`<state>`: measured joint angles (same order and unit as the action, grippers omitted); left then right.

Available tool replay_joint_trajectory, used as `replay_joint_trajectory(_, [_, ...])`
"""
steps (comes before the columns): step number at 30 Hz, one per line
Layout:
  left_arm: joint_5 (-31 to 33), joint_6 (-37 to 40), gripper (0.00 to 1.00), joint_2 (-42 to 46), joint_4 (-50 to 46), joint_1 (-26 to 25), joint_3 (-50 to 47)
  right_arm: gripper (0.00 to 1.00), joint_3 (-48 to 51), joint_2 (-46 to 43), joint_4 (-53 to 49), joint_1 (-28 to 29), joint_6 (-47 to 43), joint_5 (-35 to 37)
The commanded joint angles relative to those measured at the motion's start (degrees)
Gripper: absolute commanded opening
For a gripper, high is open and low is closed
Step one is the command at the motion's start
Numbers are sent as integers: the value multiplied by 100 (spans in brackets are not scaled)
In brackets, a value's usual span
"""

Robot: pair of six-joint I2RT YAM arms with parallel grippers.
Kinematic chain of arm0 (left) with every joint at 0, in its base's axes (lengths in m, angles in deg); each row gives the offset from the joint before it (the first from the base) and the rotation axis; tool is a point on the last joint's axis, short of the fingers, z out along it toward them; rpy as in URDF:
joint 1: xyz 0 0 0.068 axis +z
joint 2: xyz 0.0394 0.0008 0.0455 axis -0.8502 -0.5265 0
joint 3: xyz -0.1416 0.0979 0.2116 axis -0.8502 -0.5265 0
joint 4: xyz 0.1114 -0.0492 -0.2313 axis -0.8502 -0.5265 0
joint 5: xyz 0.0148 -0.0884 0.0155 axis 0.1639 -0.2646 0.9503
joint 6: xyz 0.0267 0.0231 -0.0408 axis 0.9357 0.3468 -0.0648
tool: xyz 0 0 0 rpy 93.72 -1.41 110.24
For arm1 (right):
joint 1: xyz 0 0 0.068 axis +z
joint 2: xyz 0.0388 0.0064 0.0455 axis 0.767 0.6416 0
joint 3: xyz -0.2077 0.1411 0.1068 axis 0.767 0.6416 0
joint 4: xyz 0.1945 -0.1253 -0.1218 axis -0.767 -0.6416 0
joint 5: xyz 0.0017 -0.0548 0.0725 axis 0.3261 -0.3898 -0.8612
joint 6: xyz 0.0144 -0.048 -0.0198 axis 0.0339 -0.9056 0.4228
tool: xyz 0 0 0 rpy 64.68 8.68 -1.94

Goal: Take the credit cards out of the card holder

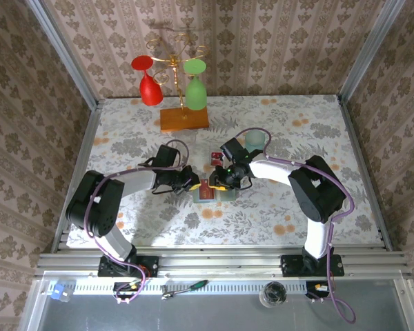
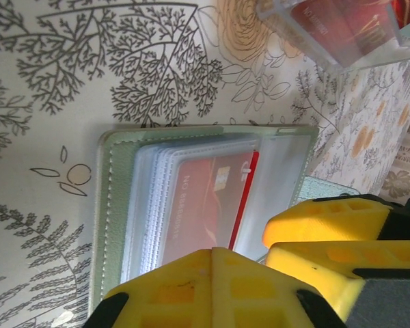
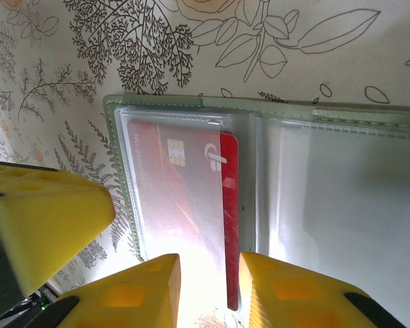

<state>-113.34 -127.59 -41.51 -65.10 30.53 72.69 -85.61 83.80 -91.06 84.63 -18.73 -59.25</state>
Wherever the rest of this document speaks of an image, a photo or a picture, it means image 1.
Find white slotted cable duct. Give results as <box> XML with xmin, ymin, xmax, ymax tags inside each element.
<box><xmin>47</xmin><ymin>278</ymin><xmax>328</xmax><ymax>296</ymax></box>

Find green wine glass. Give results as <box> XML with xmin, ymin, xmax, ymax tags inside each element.
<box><xmin>182</xmin><ymin>58</ymin><xmax>208</xmax><ymax>111</ymax></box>

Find black connector box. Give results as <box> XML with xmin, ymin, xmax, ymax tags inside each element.
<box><xmin>112</xmin><ymin>281</ymin><xmax>143</xmax><ymax>299</ymax></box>
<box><xmin>305</xmin><ymin>281</ymin><xmax>331</xmax><ymax>299</ymax></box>

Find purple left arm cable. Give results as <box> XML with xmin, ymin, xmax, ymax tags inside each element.
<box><xmin>83</xmin><ymin>139</ymin><xmax>191</xmax><ymax>306</ymax></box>

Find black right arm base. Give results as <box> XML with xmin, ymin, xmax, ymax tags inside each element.
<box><xmin>281</xmin><ymin>254</ymin><xmax>345</xmax><ymax>277</ymax></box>

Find aluminium front rail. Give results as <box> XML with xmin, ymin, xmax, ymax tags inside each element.
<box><xmin>34</xmin><ymin>245</ymin><xmax>414</xmax><ymax>279</ymax></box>

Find clear plastic container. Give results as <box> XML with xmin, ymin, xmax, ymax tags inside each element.
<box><xmin>193</xmin><ymin>179</ymin><xmax>238</xmax><ymax>204</ymax></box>

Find clear glass jar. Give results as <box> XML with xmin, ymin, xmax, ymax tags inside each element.
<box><xmin>259</xmin><ymin>281</ymin><xmax>287</xmax><ymax>308</ymax></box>

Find aluminium side rail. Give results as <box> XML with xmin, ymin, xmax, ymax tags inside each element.
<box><xmin>50</xmin><ymin>103</ymin><xmax>103</xmax><ymax>252</ymax></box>
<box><xmin>337</xmin><ymin>96</ymin><xmax>394</xmax><ymax>251</ymax></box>

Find gold wire rack wooden base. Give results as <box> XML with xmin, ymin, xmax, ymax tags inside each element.
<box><xmin>146</xmin><ymin>32</ymin><xmax>210</xmax><ymax>134</ymax></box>

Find red credit card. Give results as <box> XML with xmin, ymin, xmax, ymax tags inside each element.
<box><xmin>198</xmin><ymin>179</ymin><xmax>217</xmax><ymax>202</ymax></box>

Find grey metal shelf plate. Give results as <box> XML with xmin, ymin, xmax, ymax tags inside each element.
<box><xmin>19</xmin><ymin>270</ymin><xmax>414</xmax><ymax>331</ymax></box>

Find pale green frosted cup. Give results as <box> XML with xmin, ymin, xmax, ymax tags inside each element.
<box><xmin>244</xmin><ymin>130</ymin><xmax>266</xmax><ymax>152</ymax></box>

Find red wine glass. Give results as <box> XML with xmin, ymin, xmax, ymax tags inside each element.
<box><xmin>130</xmin><ymin>54</ymin><xmax>164</xmax><ymax>106</ymax></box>

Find floral print tablecloth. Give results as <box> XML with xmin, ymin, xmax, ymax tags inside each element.
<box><xmin>66</xmin><ymin>94</ymin><xmax>382</xmax><ymax>248</ymax></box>

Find aluminium frame post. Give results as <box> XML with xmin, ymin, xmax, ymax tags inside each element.
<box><xmin>337</xmin><ymin>0</ymin><xmax>406</xmax><ymax>104</ymax></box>
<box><xmin>26</xmin><ymin>0</ymin><xmax>100</xmax><ymax>110</ymax></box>

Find red small box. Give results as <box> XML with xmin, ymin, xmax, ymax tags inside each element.
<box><xmin>209</xmin><ymin>150</ymin><xmax>226</xmax><ymax>167</ymax></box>

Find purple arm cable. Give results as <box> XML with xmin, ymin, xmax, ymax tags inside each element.
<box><xmin>236</xmin><ymin>128</ymin><xmax>357</xmax><ymax>324</ymax></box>
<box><xmin>83</xmin><ymin>139</ymin><xmax>191</xmax><ymax>306</ymax></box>

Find green-handled ratchet tool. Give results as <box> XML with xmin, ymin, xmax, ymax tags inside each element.
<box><xmin>160</xmin><ymin>279</ymin><xmax>210</xmax><ymax>300</ymax></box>

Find blue plastic connector block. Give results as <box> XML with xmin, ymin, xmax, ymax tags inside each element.
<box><xmin>50</xmin><ymin>283</ymin><xmax>73</xmax><ymax>303</ymax></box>

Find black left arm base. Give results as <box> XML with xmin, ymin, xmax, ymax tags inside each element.
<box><xmin>98</xmin><ymin>254</ymin><xmax>159</xmax><ymax>279</ymax></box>

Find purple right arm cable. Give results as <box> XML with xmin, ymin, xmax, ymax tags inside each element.
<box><xmin>236</xmin><ymin>128</ymin><xmax>357</xmax><ymax>324</ymax></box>

